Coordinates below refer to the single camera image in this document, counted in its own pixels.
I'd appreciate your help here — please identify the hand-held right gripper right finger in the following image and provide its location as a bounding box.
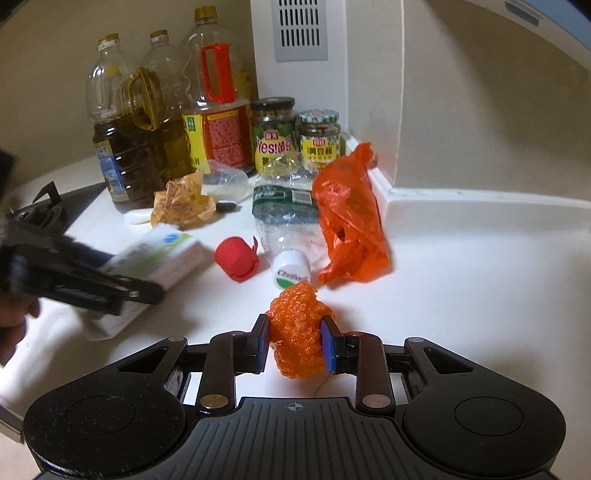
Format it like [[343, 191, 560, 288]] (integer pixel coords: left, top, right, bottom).
[[320, 315, 475, 414]]

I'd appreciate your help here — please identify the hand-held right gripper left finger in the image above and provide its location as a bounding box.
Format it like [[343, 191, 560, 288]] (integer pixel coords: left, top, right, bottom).
[[117, 314, 271, 415]]

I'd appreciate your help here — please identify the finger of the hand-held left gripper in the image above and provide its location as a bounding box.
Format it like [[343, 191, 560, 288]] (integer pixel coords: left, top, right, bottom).
[[60, 235, 117, 271], [43, 273, 165, 318]]

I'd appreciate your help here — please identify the orange mesh net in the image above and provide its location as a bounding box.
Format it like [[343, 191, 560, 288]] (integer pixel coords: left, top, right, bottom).
[[267, 284, 337, 380]]

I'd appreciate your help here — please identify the white cardboard box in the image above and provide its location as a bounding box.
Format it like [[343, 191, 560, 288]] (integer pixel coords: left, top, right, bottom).
[[85, 224, 207, 341]]

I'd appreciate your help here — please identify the red plastic cap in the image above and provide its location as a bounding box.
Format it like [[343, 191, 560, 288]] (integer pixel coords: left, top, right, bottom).
[[215, 235, 260, 283]]

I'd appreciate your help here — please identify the orange plastic bag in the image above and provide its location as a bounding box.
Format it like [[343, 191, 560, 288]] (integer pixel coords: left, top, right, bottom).
[[312, 142, 389, 284]]

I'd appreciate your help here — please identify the crushed plastic bottle green label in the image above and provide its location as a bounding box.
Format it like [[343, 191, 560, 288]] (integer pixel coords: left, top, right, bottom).
[[252, 159, 326, 273]]

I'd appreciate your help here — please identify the clear plastic cup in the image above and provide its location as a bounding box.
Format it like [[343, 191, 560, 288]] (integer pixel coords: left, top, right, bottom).
[[203, 159, 249, 201]]

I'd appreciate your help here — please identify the person's left hand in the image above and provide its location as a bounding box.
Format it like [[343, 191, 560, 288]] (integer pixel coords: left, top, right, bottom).
[[0, 295, 42, 366]]

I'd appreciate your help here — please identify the black gas stove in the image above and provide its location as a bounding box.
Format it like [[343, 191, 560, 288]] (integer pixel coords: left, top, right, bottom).
[[4, 181, 112, 245]]

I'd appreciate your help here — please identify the dark oil bottle blue label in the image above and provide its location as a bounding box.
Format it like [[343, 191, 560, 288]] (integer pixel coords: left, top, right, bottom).
[[85, 33, 162, 205]]

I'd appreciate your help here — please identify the crumpled yellow wrapper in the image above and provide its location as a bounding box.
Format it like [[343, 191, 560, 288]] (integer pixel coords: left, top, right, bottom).
[[151, 172, 217, 230]]

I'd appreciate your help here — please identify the yellow-capped cooking oil bottle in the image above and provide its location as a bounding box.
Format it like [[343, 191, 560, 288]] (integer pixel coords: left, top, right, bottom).
[[139, 30, 195, 182]]

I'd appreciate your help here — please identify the small glass jar patterned lid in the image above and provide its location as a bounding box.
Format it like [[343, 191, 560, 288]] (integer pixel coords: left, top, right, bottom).
[[295, 109, 342, 168]]

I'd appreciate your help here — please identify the tall glass jar dark lid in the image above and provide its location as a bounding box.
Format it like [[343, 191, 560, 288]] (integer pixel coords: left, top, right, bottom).
[[250, 96, 298, 175]]

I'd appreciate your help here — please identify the oil bottle with orange handle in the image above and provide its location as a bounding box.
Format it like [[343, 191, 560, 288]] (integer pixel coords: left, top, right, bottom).
[[179, 6, 254, 175]]

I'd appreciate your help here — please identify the white wall vent grille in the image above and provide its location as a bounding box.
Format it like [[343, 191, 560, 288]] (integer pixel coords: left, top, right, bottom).
[[272, 0, 329, 62]]

